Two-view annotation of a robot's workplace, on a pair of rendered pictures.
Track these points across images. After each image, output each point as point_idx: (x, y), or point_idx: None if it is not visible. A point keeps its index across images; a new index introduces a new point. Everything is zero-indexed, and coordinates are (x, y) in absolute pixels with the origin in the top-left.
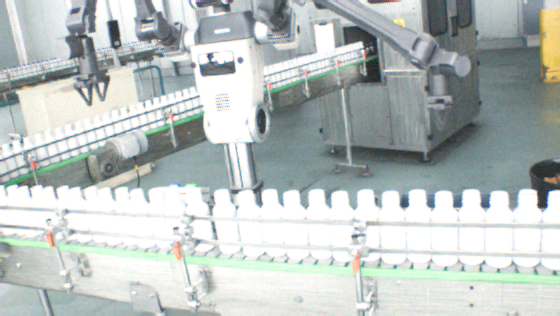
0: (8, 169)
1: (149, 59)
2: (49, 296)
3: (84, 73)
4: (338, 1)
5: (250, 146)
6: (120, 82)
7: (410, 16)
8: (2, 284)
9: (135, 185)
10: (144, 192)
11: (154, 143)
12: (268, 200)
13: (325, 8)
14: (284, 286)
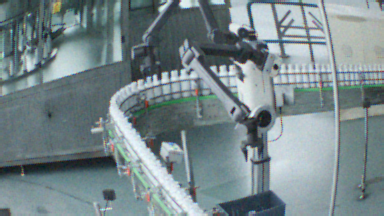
0: (181, 89)
1: None
2: (236, 197)
3: (145, 65)
4: (201, 74)
5: (261, 133)
6: (381, 27)
7: None
8: (223, 178)
9: (380, 120)
10: (377, 129)
11: (309, 99)
12: (153, 164)
13: None
14: (154, 202)
